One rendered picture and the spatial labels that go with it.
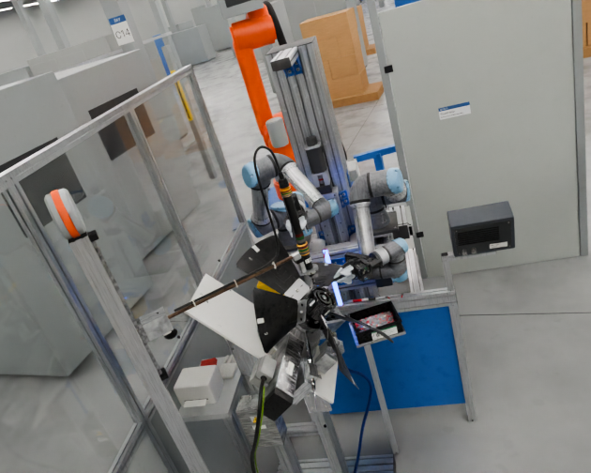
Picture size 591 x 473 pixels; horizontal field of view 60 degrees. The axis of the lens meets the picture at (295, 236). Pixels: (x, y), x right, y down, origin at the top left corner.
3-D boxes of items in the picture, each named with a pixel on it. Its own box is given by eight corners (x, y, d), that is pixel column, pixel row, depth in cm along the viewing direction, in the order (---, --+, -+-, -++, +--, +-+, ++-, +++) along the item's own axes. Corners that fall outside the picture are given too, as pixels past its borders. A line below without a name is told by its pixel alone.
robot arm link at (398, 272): (384, 276, 240) (379, 255, 235) (408, 272, 236) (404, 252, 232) (384, 285, 233) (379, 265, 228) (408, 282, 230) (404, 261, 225)
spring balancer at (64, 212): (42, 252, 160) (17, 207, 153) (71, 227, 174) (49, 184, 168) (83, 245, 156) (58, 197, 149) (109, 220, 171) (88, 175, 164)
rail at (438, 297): (279, 328, 268) (274, 315, 265) (280, 323, 272) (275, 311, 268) (457, 304, 245) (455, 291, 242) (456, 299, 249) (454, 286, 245)
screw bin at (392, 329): (358, 346, 234) (355, 334, 231) (350, 325, 249) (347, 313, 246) (404, 332, 234) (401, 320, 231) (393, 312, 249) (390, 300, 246)
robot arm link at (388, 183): (382, 185, 283) (365, 170, 231) (409, 179, 278) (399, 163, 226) (385, 206, 282) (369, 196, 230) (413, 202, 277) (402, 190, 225)
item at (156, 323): (147, 344, 183) (137, 326, 179) (143, 335, 189) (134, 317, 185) (174, 331, 186) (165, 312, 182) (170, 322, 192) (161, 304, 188)
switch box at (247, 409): (251, 448, 224) (234, 411, 214) (255, 431, 232) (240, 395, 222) (284, 445, 220) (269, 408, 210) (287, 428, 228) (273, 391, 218)
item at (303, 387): (296, 404, 191) (284, 401, 189) (294, 384, 198) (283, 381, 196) (315, 385, 185) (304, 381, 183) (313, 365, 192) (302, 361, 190)
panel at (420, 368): (318, 415, 297) (286, 325, 269) (318, 414, 298) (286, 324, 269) (465, 403, 276) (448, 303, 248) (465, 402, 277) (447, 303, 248)
